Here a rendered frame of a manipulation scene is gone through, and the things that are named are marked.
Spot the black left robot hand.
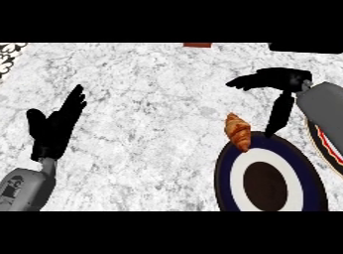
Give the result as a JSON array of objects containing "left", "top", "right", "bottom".
[{"left": 25, "top": 83, "right": 87, "bottom": 163}]

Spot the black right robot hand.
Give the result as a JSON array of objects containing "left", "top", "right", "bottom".
[{"left": 224, "top": 66, "right": 313, "bottom": 139}]

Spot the golden brown croissant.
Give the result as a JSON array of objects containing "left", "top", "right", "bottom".
[{"left": 223, "top": 112, "right": 254, "bottom": 154}]

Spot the navy and white plate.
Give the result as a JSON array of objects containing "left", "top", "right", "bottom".
[{"left": 212, "top": 131, "right": 329, "bottom": 212}]

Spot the reddish brown block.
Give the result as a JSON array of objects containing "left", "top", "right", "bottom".
[{"left": 181, "top": 43, "right": 214, "bottom": 49}]

